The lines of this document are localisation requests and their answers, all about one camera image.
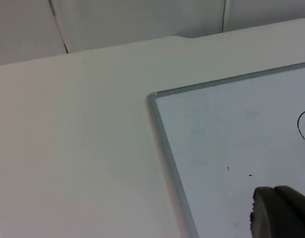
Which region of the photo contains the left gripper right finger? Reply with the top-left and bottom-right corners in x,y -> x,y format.
273,185 -> 305,238

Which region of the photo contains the grey-framed whiteboard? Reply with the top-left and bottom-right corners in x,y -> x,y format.
146,60 -> 305,238

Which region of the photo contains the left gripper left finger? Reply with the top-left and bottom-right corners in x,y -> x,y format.
249,186 -> 283,238

